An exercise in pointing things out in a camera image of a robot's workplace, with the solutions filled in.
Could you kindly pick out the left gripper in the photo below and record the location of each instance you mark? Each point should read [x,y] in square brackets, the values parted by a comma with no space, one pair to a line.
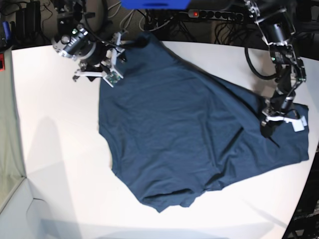
[274,114]

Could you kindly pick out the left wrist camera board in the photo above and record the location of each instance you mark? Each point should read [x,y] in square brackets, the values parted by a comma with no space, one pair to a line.
[299,124]

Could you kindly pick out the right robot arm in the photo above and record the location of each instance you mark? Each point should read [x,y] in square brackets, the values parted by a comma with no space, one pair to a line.
[74,33]

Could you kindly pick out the black power strip red light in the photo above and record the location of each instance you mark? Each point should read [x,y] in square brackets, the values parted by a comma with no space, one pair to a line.
[216,15]

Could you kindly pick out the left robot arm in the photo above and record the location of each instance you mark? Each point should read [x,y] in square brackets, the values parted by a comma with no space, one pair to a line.
[274,19]

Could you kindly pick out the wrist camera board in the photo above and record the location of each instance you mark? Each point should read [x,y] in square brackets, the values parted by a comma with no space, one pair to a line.
[299,124]
[112,78]

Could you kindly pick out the dark blue t-shirt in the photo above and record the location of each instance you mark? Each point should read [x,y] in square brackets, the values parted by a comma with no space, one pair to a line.
[175,132]

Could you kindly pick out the blue cylinder at left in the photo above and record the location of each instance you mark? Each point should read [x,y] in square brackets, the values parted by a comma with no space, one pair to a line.
[7,31]

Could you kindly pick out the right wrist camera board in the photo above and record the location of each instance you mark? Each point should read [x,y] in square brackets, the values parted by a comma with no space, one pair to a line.
[112,78]

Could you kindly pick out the red box at left edge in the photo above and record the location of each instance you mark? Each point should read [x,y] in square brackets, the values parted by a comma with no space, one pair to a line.
[2,62]

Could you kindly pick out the blue overhead box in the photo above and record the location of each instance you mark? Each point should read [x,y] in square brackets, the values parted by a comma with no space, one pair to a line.
[155,4]

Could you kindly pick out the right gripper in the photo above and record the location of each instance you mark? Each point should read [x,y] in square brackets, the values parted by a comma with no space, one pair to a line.
[102,58]

